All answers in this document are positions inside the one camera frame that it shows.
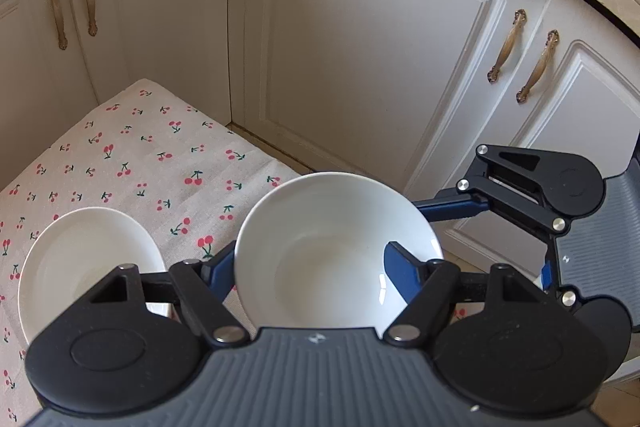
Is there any plain white bowl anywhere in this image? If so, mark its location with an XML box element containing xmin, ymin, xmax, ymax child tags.
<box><xmin>18</xmin><ymin>207</ymin><xmax>171</xmax><ymax>345</ymax></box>

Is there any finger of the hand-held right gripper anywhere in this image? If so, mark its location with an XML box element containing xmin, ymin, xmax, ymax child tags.
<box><xmin>415</xmin><ymin>144</ymin><xmax>571</xmax><ymax>238</ymax></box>
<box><xmin>541</xmin><ymin>252</ymin><xmax>581</xmax><ymax>308</ymax></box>

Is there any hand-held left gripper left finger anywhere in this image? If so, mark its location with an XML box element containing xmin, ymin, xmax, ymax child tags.
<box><xmin>87</xmin><ymin>241</ymin><xmax>251</xmax><ymax>349</ymax></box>

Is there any cherry print tablecloth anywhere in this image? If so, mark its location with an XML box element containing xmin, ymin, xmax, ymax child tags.
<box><xmin>0</xmin><ymin>78</ymin><xmax>468</xmax><ymax>423</ymax></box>

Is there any small pink floral bowl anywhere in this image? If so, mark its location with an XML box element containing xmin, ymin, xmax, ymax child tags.
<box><xmin>234</xmin><ymin>172</ymin><xmax>445</xmax><ymax>330</ymax></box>

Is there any white cabinet door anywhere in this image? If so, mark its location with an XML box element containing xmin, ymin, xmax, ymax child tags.
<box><xmin>62</xmin><ymin>0</ymin><xmax>236</xmax><ymax>122</ymax></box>
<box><xmin>0</xmin><ymin>0</ymin><xmax>68</xmax><ymax>192</ymax></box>
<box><xmin>445</xmin><ymin>0</ymin><xmax>640</xmax><ymax>268</ymax></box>
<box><xmin>227</xmin><ymin>0</ymin><xmax>558</xmax><ymax>208</ymax></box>

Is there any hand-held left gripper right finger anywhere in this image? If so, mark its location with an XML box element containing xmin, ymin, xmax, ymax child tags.
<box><xmin>382</xmin><ymin>241</ymin><xmax>558</xmax><ymax>349</ymax></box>

